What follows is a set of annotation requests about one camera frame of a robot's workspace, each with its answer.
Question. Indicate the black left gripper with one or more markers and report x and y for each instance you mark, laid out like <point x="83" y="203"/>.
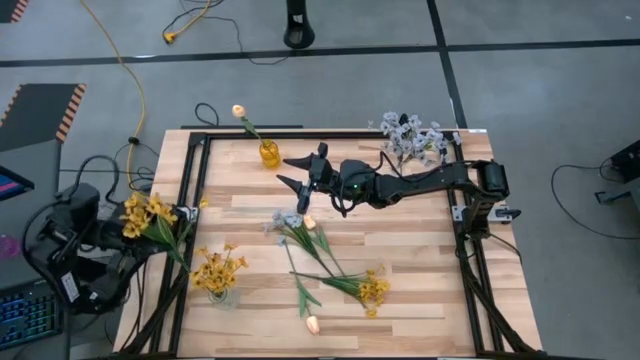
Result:
<point x="132" y="247"/>

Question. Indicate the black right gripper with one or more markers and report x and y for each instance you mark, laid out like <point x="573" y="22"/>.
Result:
<point x="330" y="180"/>

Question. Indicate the amber glass bottle vase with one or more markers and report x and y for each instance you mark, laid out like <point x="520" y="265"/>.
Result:
<point x="270" y="156"/>

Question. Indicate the white artificial flower bunch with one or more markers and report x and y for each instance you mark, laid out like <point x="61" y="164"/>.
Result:
<point x="397" y="132"/>
<point x="435" y="140"/>
<point x="287" y="219"/>

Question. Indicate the peach artificial tulip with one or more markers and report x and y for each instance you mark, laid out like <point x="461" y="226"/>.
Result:
<point x="310" y="222"/>
<point x="313" y="325"/>
<point x="239" y="111"/>

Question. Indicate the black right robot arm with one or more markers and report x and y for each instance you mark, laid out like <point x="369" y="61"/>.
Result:
<point x="425" y="182"/>

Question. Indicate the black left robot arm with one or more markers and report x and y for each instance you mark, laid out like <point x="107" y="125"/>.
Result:
<point x="75" y="210"/>

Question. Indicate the tall clear glass vase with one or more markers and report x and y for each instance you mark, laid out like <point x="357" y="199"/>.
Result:
<point x="401" y="167"/>

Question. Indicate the short clear glass vase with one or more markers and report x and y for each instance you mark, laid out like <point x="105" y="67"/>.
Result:
<point x="222" y="301"/>

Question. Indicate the black flat bar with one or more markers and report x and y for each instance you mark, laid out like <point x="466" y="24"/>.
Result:
<point x="225" y="127"/>

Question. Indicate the pink round object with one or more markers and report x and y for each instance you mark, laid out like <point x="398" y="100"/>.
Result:
<point x="7" y="247"/>

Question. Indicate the backlit keyboard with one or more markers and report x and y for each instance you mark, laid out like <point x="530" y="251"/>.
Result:
<point x="25" y="320"/>

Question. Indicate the dark computer monitor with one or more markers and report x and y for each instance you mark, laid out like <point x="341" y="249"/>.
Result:
<point x="12" y="186"/>

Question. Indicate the black mat orange striped edges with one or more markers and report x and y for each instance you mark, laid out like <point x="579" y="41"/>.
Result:
<point x="35" y="115"/>
<point x="10" y="9"/>

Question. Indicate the grey metal stand foot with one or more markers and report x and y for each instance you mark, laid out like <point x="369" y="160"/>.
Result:
<point x="620" y="192"/>

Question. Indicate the black equipment box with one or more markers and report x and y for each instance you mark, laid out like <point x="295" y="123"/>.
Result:
<point x="627" y="160"/>

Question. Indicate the black metal table frame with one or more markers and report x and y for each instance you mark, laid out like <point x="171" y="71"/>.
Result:
<point x="300" y="135"/>

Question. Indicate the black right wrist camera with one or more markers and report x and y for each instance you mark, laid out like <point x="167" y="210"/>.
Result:
<point x="357" y="169"/>

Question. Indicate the silver arm base bracket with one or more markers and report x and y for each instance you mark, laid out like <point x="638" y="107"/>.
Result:
<point x="459" y="213"/>
<point x="189" y="214"/>

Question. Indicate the black ribbed camera stand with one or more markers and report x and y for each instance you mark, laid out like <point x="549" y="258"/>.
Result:
<point x="298" y="35"/>

